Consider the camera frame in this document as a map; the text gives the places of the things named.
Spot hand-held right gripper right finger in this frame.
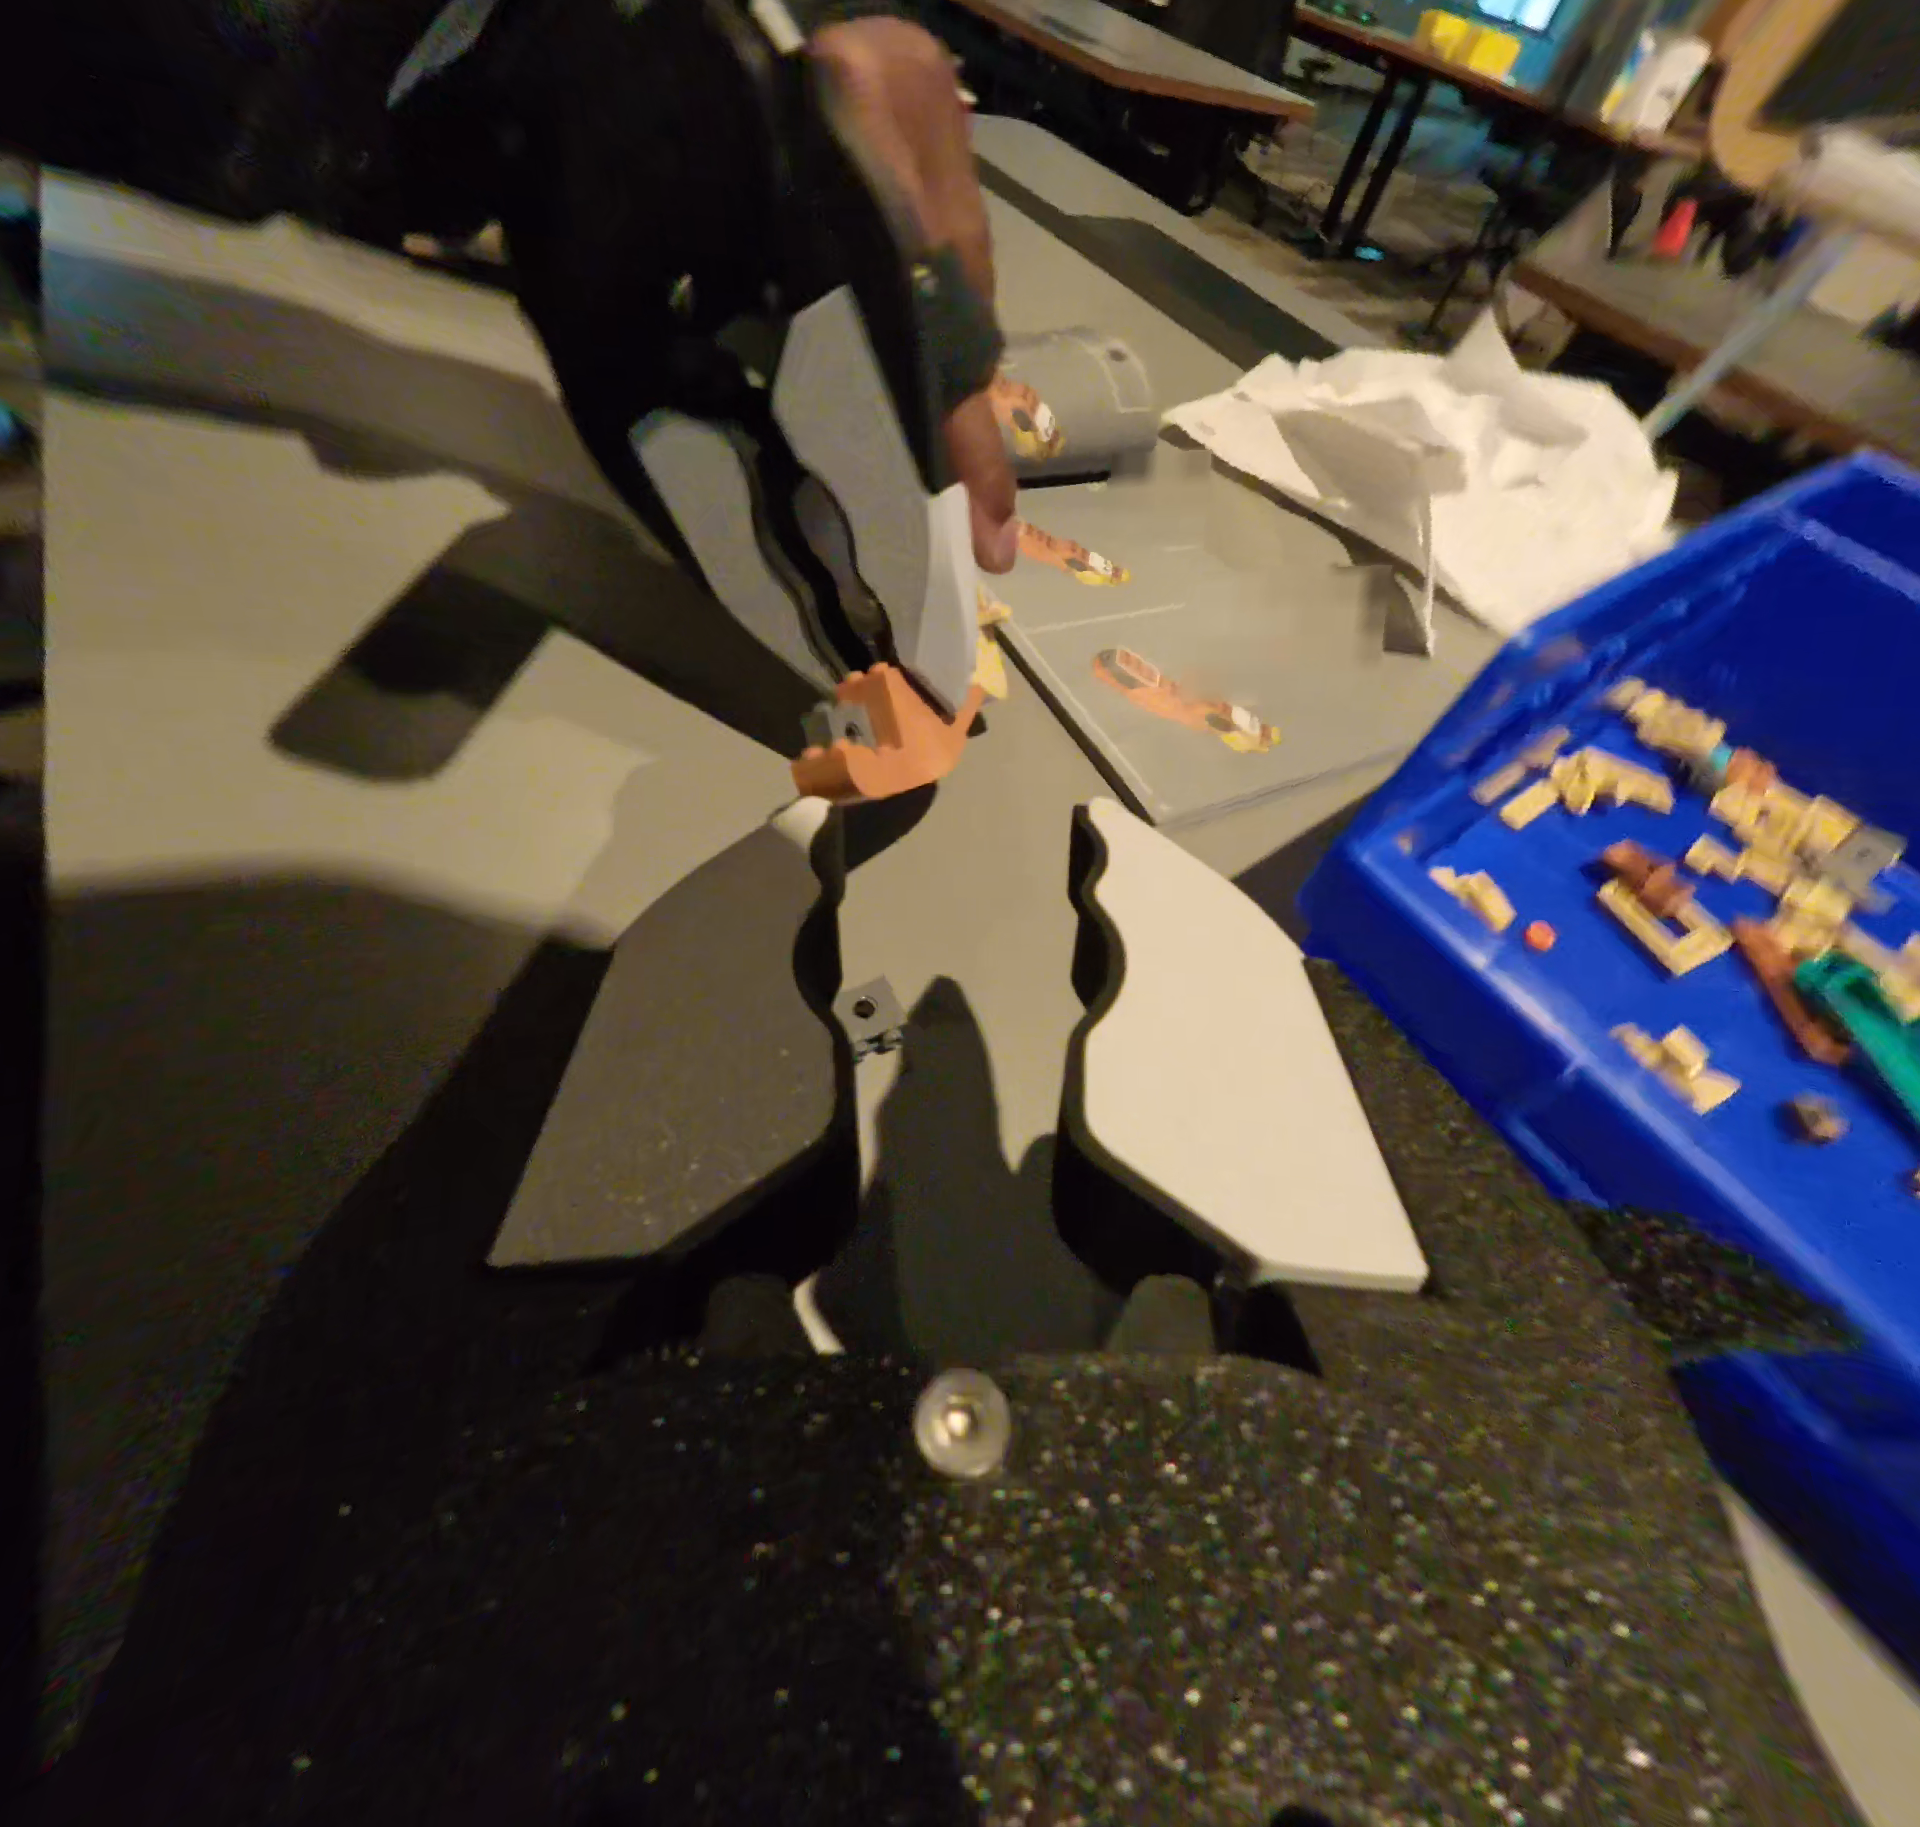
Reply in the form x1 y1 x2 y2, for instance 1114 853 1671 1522
1054 795 1431 1297

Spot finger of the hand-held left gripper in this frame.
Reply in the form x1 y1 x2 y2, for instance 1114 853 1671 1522
627 409 846 696
772 281 988 714

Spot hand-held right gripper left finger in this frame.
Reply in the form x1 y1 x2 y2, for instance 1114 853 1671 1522
488 799 872 1355

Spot orange toy brick model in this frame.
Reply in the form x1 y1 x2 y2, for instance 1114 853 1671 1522
790 588 1010 809

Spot blue plastic bin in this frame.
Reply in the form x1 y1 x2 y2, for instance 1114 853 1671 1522
1298 451 1920 1605

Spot person's left hand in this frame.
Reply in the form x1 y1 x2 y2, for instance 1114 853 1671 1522
811 16 1040 578

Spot grey instruction booklet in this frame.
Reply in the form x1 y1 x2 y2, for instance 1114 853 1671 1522
978 327 1505 828

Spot wood-edged background table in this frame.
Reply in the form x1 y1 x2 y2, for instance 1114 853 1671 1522
1294 0 1715 261
780 0 1320 217

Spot person's dark clothing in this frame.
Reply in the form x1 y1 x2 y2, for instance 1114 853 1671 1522
0 0 528 230

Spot pile of tan toy bricks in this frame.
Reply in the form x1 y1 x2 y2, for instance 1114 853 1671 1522
1426 678 1920 1200

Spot long brown toy brick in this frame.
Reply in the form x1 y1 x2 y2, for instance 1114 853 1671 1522
1732 918 1857 1066

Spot crumpled white paper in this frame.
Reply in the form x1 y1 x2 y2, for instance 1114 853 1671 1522
1163 309 1679 657

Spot teal curved toy brick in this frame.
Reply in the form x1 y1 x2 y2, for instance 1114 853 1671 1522
1791 950 1920 1128

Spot yellow boxes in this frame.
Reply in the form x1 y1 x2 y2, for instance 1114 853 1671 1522
1417 8 1525 75

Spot wood-edged side table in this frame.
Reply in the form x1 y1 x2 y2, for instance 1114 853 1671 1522
1507 247 1920 466

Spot dark panel with yellow rim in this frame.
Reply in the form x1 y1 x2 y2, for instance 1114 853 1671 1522
1709 0 1920 196

